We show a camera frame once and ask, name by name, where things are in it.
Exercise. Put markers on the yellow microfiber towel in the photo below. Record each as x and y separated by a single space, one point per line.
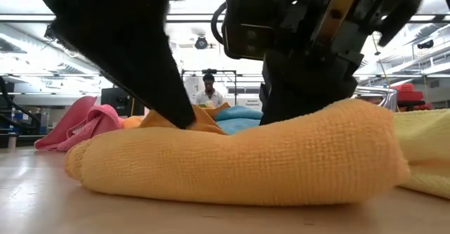
429 139

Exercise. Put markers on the grey cup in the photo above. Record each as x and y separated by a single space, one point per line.
12 142

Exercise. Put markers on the pink microfiber towel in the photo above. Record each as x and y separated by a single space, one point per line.
81 128

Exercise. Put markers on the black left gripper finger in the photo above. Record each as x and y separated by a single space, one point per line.
140 72

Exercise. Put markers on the white cabinet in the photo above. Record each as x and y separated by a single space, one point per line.
190 90

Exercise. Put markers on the clear plastic bin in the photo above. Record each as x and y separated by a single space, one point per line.
386 97

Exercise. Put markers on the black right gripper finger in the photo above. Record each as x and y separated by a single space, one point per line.
302 83

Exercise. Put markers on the black hanging camera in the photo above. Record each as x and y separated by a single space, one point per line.
201 43

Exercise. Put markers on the blue microfiber towel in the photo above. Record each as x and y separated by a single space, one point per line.
239 121

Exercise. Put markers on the person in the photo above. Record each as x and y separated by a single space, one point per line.
210 98

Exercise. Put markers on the orange microfiber towel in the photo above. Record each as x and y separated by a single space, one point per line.
207 121
246 163

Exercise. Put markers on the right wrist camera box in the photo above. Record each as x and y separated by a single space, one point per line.
249 26

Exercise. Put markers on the black monitor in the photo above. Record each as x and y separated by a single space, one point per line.
116 104

